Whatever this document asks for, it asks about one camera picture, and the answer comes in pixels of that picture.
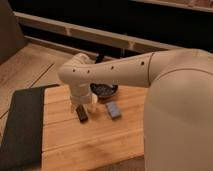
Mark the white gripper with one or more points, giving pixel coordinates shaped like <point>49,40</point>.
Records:
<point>81,94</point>

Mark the dark rectangular eraser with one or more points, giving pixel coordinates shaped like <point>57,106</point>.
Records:
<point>81,112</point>

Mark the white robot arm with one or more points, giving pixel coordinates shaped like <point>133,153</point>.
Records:
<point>178,111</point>

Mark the dark round bowl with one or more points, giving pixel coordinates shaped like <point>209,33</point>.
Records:
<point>104,90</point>

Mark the grey-blue rectangular block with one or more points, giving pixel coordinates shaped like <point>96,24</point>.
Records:
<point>113,110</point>

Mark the wooden board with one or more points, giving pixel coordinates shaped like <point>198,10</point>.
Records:
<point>69,145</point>

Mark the black table leg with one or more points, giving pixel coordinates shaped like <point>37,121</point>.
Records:
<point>99,58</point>

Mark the dark grey mat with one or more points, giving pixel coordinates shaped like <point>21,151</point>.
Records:
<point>22,139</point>

